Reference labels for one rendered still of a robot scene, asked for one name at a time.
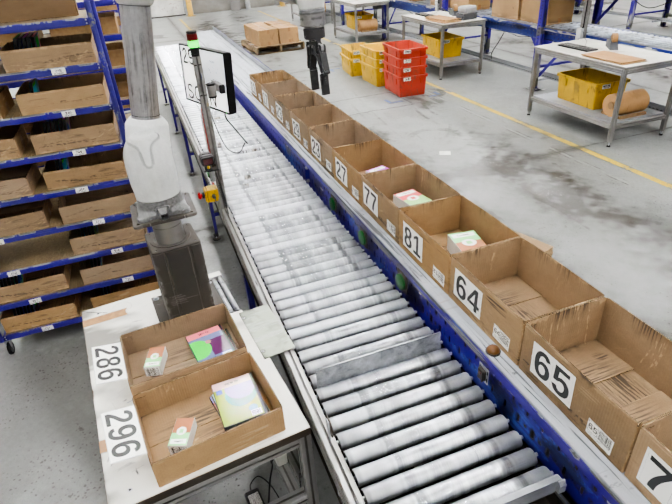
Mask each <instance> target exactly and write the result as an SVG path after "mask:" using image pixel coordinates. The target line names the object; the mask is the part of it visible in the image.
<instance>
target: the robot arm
mask: <svg viewBox="0 0 672 504"><path fill-rule="evenodd" d="M115 1H116V2H117V3H119V11H120V20H121V29H122V38H123V47H124V56H125V65H126V74H127V83H128V92H129V101H130V110H131V116H130V117H129V118H128V119H127V120H126V122H125V137H126V142H125V145H124V148H123V159H124V163H125V167H126V171H127V175H128V178H129V181H130V184H131V187H132V189H133V192H134V194H135V197H136V200H137V202H135V203H134V205H135V207H136V208H137V211H138V218H137V221H138V223H140V224H141V223H145V222H148V221H151V220H155V219H159V218H161V219H162V220H168V219H169V216H172V215H176V214H181V213H188V212H190V211H191V209H190V206H188V205H187V203H186V201H185V198H184V197H185V194H184V192H181V191H180V187H179V181H178V175H177V171H176V166H175V163H174V159H173V156H172V149H171V140H170V133H169V125H168V122H167V121H166V120H165V118H164V117H162V116H161V115H160V109H159V98H158V86H157V75H156V64H155V52H154V41H153V29H152V18H151V6H150V5H153V3H154V0H115ZM277 1H280V2H284V3H288V4H292V5H293V4H296V5H298V10H299V17H300V26H301V27H305V28H303V34H304V39H305V40H309V41H306V47H307V68H309V71H310V80H311V88H312V90H316V89H320V87H319V78H318V70H317V69H318V68H317V67H316V64H317V62H318V65H319V69H320V72H321V74H320V75H319V76H320V82H321V91H322V95H328V94H330V86H329V77H328V74H330V68H329V63H328V58H327V53H326V45H325V44H322V42H321V39H322V38H324V37H325V28H324V26H323V25H324V24H326V18H325V8H324V1H325V0H277Z"/></svg>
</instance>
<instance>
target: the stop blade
mask: <svg viewBox="0 0 672 504"><path fill-rule="evenodd" d="M440 337H441V332H440V331H439V332H436V333H433V334H430V335H427V336H423V337H420V338H417V339H414V340H410V341H407V342H404V343H401V344H397V345H394V346H391V347H388V348H385V349H381V350H378V351H375V352H372V353H368V354H365V355H362V356H359V357H355V358H352V359H349V360H346V361H343V362H339V363H336V364H333V365H330V366H326V367H323V368H320V369H317V370H315V371H316V380H317V388H320V387H324V386H327V385H330V384H333V383H336V382H339V381H342V380H345V379H349V378H352V377H355V376H358V375H361V374H364V373H367V372H370V371H374V370H377V369H380V368H383V367H386V366H389V365H392V364H395V363H399V362H402V361H405V360H408V359H411V358H414V357H417V356H420V355H424V354H427V353H430V352H433V351H436V350H439V349H440Z"/></svg>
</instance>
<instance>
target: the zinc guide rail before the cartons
mask: <svg viewBox="0 0 672 504"><path fill-rule="evenodd" d="M233 78H234V84H235V85H236V86H237V87H238V88H239V89H240V90H241V91H242V93H243V94H244V95H245V96H246V97H247V98H248V99H249V100H250V101H251V102H252V103H253V104H254V106H255V107H256V108H257V109H258V110H259V111H260V112H261V113H262V114H263V115H264V116H265V117H266V119H267V120H268V121H269V122H270V123H271V124H272V125H273V126H274V127H275V128H276V129H277V130H278V131H279V133H280V134H281V135H282V136H283V137H284V138H285V139H286V140H287V141H288V142H289V143H290V144H291V146H292V147H293V148H294V149H295V150H296V151H297V152H298V153H299V154H300V155H301V156H302V157H303V159H304V160H305V161H306V162H307V163H308V164H309V165H310V166H311V167H312V168H313V169H314V170H315V172H316V173H317V174H318V175H319V176H320V177H321V178H322V179H323V180H324V181H325V182H326V183H327V184H328V186H329V187H330V188H331V189H332V190H333V191H334V192H335V193H336V194H337V195H338V196H339V197H340V199H341V200H342V201H343V202H344V203H345V204H346V205H347V206H348V207H349V208H350V209H351V210H352V212H353V213H354V214H355V215H356V216H357V217H358V218H359V219H360V220H361V221H362V222H363V223H364V225H365V226H366V227H367V228H368V229H369V230H370V231H371V232H372V233H373V234H374V235H375V236H376V237H377V239H378V240H379V241H380V242H381V243H382V244H383V245H384V246H385V247H386V248H387V249H388V250H389V252H390V253H391V254H392V255H393V256H394V257H395V258H396V259H397V260H398V261H399V262H400V263H401V265H402V266H403V267H404V268H405V269H406V270H407V271H408V272H409V273H410V274H411V275H412V276H413V277H414V279H415V280H416V281H417V282H418V283H419V284H420V285H421V286H422V287H423V288H424V289H425V290H426V292H427V293H428V294H429V295H430V296H431V297H432V298H433V299H434V300H435V301H436V302H437V303H438V305H439V306H440V307H441V308H442V309H443V310H444V311H445V312H446V313H447V314H448V315H449V316H450V318H451V319H452V320H453V321H454V322H455V323H456V324H457V325H458V326H459V327H460V328H461V329H462V330H463V332H464V333H465V334H466V335H467V336H468V337H469V338H470V339H471V340H472V341H473V342H474V343H475V345H476V346H477V347H478V348H479V349H480V350H481V351H482V352H483V353H484V354H485V355H486V356H487V358H488V359H489V360H490V361H491V362H492V363H493V364H494V365H495V366H496V367H497V368H498V369H499V371H500V372H501V373H502V374H503V375H504V376H505V377H506V378H507V379H508V380H509V381H510V382H511V383H512V385H513V386H514V387H515V388H516V389H517V390H518V391H519V392H520V393H521V394H522V395H523V396H524V398H525V399H526V400H527V401H528V402H529V403H530V404H531V405H532V406H533V407H534V408H535V409H536V411H537V412H538V413H539V414H540V415H541V416H542V417H543V418H544V419H545V420H546V421H547V422H548V423H549V425H550V426H551V427H552V428H553V429H554V430H555V431H556V432H557V433H558V434H559V435H560V436H561V438H562V439H563V440H564V441H565V442H566V443H567V444H568V445H569V446H570V447H571V448H572V449H573V451H574V452H575V453H576V454H577V455H578V456H579V457H580V458H581V459H582V460H583V461H584V462H585V464H586V465H587V466H588V467H589V468H590V469H591V470H592V471H593V472H594V473H595V474H596V475H597V476H598V478H599V479H600V480H601V481H602V482H603V483H604V484H605V485H606V486H607V487H608V488H609V489H610V491H611V492H612V493H613V494H614V495H615V496H616V497H617V498H618V499H619V500H620V501H621V502H622V504H651V503H650V502H649V501H648V500H647V499H646V498H645V497H644V496H643V495H642V494H641V493H640V492H639V491H638V490H637V489H636V488H635V487H634V486H633V485H632V484H631V483H630V482H629V481H628V480H627V479H626V478H625V477H624V476H623V475H622V474H621V473H620V471H619V470H618V469H617V468H616V467H615V466H614V465H613V464H612V463H611V462H610V461H609V460H608V459H607V458H606V457H605V456H604V455H603V454H602V453H601V452H600V451H599V450H598V449H597V448H596V447H595V446H594V445H593V444H592V443H591V442H590V441H589V440H588V439H587V438H586V437H585V436H584V435H583V434H582V433H581V432H580V430H579V429H578V428H577V427H576V426H575V425H574V424H573V423H572V422H571V421H570V420H569V419H568V418H567V417H566V416H565V415H564V414H563V413H562V412H561V411H560V410H559V409H558V408H557V407H556V406H555V405H554V404H553V403H552V402H551V401H550V400H549V399H548V398H547V397H546V396H545V395H544V394H543V393H542V392H541V390H540V389H539V388H538V387H537V386H536V385H535V384H534V383H533V382H532V381H531V380H530V379H529V378H528V377H527V376H526V375H525V374H524V373H523V372H522V371H521V370H520V369H519V368H518V367H517V366H516V365H515V364H514V363H513V362H512V361H511V360H510V359H509V358H508V357H507V356H506V355H505V354H504V353H503V352H502V351H501V354H500V355H499V356H497V357H492V356H489V355H487V354H486V352H485V349H486V347H487V346H489V345H491V344H495V343H494V342H493V341H492V340H491V339H490V338H489V337H488V336H487V335H486V334H485V333H484V332H483V331H482V330H481V329H480V328H479V327H478V326H477V325H476V324H475V323H474V322H473V321H472V320H471V319H470V318H469V317H468V316H467V315H466V314H465V313H464V312H463V311H462V310H461V308H460V307H459V306H458V305H457V304H456V303H455V302H454V301H453V300H452V299H451V298H450V297H449V296H448V295H447V294H446V293H445V292H444V291H443V290H442V289H441V288H440V287H439V286H438V285H437V284H436V283H435V282H434V281H433V280H432V279H431V278H430V277H429V276H428V275H427V274H426V273H425V272H424V271H423V270H422V268H421V267H420V266H419V265H418V264H417V263H416V262H415V261H414V260H413V259H412V258H411V257H410V256H409V255H408V254H407V253H406V252H405V251H404V250H403V249H402V248H401V247H400V246H399V245H398V244H397V243H396V242H395V241H394V240H393V239H392V238H391V237H390V236H389V235H388V234H387V233H386V232H385V231H384V230H383V229H382V227H381V226H380V225H379V224H378V223H377V222H376V221H375V220H374V219H373V218H372V217H371V216H370V215H369V214H368V213H367V212H366V211H365V210H364V209H363V208H362V207H361V206H360V205H359V204H358V203H357V202H356V201H355V200H354V199H353V198H352V197H351V196H350V195H349V194H348V193H347V192H346V191H345V190H344V189H343V187H342V186H341V185H340V184H339V183H338V182H337V181H336V180H335V179H334V178H333V177H332V176H331V175H330V174H329V173H328V172H327V171H326V170H325V169H324V168H323V167H322V166H321V165H320V164H319V163H318V162H317V161H316V160H315V159H314V158H313V157H312V156H311V155H310V154H309V153H308V152H307V151H306V150H305V149H304V148H303V146H302V145H301V144H300V143H299V142H298V141H297V140H296V139H295V138H294V137H293V136H292V135H291V134H290V133H289V132H288V131H287V130H286V129H285V128H284V127H283V126H282V125H281V124H280V123H279V122H278V121H277V120H276V119H275V118H274V117H273V116H272V115H271V114H270V113H269V112H268V111H267V110H266V109H265V108H264V107H263V105H262V104H261V103H260V102H259V101H258V100H257V99H256V98H255V97H254V96H253V95H252V94H251V93H250V92H249V91H248V90H247V89H246V88H245V87H244V86H243V85H242V84H241V83H240V82H239V81H238V80H237V79H236V78H235V77H234V76H233ZM495 345H496V344H495Z"/></svg>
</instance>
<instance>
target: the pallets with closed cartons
mask: <svg viewBox="0 0 672 504"><path fill-rule="evenodd" d="M244 31H245V37H246V39H242V40H241V46H243V48H244V47H246V49H247V50H249V51H251V52H255V54H256V55H257V56H258V55H265V54H272V53H279V52H286V51H293V50H300V49H304V48H305V42H304V41H301V40H299V32H298V26H296V25H293V24H290V22H287V21H283V20H276V21H266V22H264V23H262V22H257V23H249V24H244ZM249 41H250V42H249ZM250 44H252V45H250ZM297 45H301V47H300V48H293V49H286V50H282V48H287V47H294V46H297ZM273 49H278V50H279V51H272V52H265V53H259V51H265V50H273Z"/></svg>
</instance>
